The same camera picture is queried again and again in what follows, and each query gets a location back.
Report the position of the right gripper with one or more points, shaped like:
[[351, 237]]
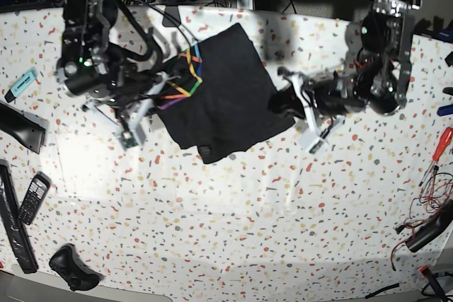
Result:
[[138, 118]]

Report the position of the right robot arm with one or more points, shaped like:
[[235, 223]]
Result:
[[107, 53]]

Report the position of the black game controller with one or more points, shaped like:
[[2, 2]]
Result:
[[68, 265]]

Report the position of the blue marker pen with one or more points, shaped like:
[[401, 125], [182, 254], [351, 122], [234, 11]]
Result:
[[445, 110]]

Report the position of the black curved plastic part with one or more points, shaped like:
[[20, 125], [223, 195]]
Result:
[[26, 128]]

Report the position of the long black bar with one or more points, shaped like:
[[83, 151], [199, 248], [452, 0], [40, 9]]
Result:
[[15, 229]]

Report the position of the red handled screwdriver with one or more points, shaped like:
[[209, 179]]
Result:
[[444, 142]]

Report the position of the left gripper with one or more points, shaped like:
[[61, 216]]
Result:
[[294, 101]]

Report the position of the black cylinder handle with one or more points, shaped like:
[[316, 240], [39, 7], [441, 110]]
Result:
[[432, 229]]

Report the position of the black cordless phone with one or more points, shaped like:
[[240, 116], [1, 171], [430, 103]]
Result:
[[34, 197]]

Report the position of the red black clamp tool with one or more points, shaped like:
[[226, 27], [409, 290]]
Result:
[[437, 283]]

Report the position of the turquoise highlighter marker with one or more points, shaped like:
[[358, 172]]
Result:
[[20, 85]]

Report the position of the black T-shirt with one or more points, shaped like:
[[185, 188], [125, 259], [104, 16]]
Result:
[[230, 110]]

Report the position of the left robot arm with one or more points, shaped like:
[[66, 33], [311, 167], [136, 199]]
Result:
[[380, 81]]

